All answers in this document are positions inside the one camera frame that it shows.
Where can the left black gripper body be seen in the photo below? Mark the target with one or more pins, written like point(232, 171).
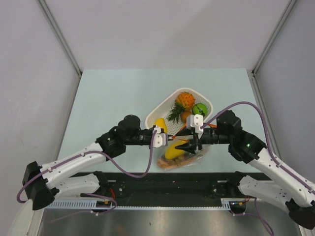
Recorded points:
point(149, 132)

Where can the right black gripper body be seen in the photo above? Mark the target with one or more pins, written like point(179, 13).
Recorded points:
point(207, 137)

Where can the yellow mango front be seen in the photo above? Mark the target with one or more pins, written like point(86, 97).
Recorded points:
point(172, 152)

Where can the yellow mango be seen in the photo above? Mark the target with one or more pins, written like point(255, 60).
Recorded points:
point(160, 122)
point(172, 152)

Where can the clear zip bag red zipper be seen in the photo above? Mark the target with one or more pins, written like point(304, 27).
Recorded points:
point(183, 138)

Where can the brown longan bunch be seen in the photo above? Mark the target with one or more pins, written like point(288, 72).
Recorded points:
point(181, 160)

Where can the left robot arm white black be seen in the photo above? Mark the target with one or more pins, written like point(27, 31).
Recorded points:
point(45, 183)

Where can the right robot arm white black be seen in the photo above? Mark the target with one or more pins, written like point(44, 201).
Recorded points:
point(291, 192)

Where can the yellow mango rear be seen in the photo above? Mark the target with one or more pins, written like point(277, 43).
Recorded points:
point(160, 122)

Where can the white plastic basket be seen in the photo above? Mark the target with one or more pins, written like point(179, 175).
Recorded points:
point(163, 110)

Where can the brown kiwi fruit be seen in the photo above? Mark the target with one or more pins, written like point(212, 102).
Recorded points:
point(185, 115)

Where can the bright green apple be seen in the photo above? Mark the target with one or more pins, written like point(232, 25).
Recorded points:
point(200, 109)

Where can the orange spiky fruit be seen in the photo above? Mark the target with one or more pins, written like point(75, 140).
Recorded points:
point(184, 102)

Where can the light blue table mat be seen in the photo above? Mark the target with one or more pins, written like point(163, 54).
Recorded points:
point(105, 97)

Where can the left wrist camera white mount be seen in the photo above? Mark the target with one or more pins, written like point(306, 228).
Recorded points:
point(159, 137)

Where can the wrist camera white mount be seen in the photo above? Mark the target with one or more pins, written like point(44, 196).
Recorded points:
point(195, 122)
point(159, 137)

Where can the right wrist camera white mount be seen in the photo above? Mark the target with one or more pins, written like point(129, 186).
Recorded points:
point(195, 122)

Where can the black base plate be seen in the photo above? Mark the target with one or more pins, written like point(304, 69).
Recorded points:
point(171, 186)

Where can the white slotted cable duct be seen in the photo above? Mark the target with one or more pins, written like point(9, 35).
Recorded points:
point(216, 204)

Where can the right aluminium corner post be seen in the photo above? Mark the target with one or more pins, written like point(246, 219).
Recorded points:
point(274, 35)

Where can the aluminium corner post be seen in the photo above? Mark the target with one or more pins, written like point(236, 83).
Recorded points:
point(274, 35)
point(52, 22)

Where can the left aluminium corner post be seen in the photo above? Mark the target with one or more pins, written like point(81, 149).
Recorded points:
point(52, 22)

